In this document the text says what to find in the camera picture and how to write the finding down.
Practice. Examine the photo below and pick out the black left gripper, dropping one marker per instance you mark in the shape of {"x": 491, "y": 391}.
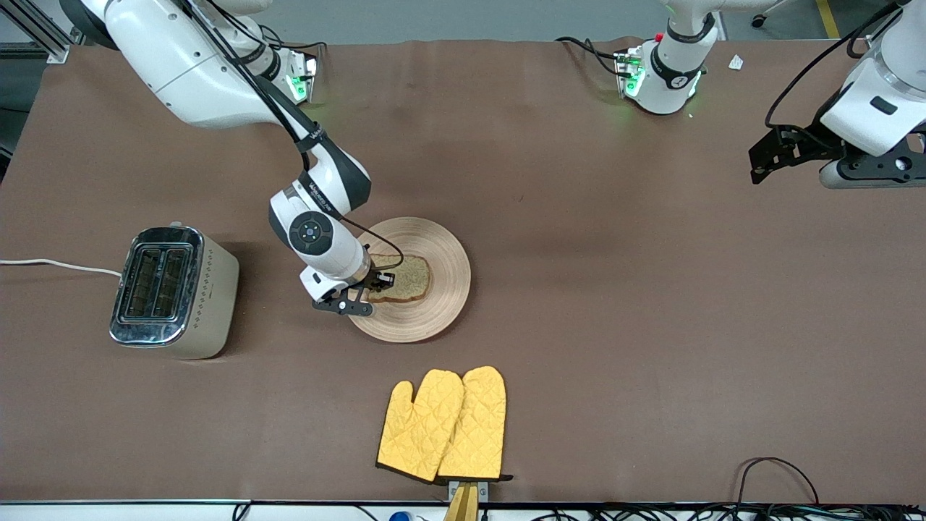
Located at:
{"x": 812, "y": 141}

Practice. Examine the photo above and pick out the slice of brown-crust bread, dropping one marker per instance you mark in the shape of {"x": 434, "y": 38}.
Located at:
{"x": 412, "y": 278}

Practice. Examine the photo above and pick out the round light wooden plate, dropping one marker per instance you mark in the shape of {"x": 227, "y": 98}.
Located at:
{"x": 441, "y": 253}

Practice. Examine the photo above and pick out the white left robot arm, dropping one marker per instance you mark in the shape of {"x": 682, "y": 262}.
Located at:
{"x": 875, "y": 94}

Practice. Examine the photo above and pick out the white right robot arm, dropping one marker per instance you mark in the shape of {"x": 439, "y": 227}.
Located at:
{"x": 181, "y": 65}

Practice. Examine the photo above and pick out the cream and chrome toaster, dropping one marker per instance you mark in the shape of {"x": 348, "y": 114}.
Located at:
{"x": 210, "y": 304}

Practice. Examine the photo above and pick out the white paper scrap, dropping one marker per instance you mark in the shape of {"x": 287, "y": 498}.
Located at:
{"x": 736, "y": 62}

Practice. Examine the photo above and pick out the black chair caster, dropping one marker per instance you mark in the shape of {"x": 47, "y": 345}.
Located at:
{"x": 759, "y": 21}

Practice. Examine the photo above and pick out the yellow quilted oven mitt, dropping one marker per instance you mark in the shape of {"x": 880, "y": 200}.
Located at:
{"x": 477, "y": 427}
{"x": 419, "y": 427}

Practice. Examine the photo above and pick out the brown table cover sheet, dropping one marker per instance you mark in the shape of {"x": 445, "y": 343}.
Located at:
{"x": 579, "y": 217}

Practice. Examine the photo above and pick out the grey metal bracket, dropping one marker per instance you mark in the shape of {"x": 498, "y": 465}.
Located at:
{"x": 483, "y": 488}

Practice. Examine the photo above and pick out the aluminium frame profile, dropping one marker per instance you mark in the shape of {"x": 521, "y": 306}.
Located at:
{"x": 43, "y": 49}

